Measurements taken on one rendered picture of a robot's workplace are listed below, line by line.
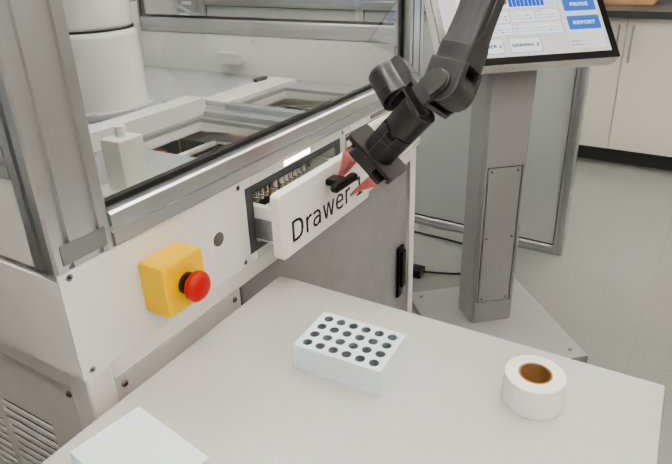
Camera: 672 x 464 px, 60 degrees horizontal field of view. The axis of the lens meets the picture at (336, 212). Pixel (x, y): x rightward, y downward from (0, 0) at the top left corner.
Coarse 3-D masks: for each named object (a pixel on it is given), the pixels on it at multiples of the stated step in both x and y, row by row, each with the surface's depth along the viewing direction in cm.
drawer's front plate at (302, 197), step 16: (336, 160) 101; (304, 176) 94; (320, 176) 96; (288, 192) 89; (304, 192) 93; (320, 192) 97; (368, 192) 113; (272, 208) 88; (288, 208) 90; (304, 208) 94; (320, 208) 98; (336, 208) 103; (352, 208) 109; (272, 224) 90; (288, 224) 91; (304, 224) 95; (320, 224) 99; (288, 240) 91; (304, 240) 96; (288, 256) 92
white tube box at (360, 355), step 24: (312, 336) 78; (336, 336) 77; (360, 336) 77; (384, 336) 76; (312, 360) 75; (336, 360) 73; (360, 360) 74; (384, 360) 72; (360, 384) 72; (384, 384) 72
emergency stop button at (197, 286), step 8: (200, 272) 74; (192, 280) 73; (200, 280) 73; (208, 280) 75; (184, 288) 73; (192, 288) 73; (200, 288) 74; (208, 288) 75; (192, 296) 73; (200, 296) 74
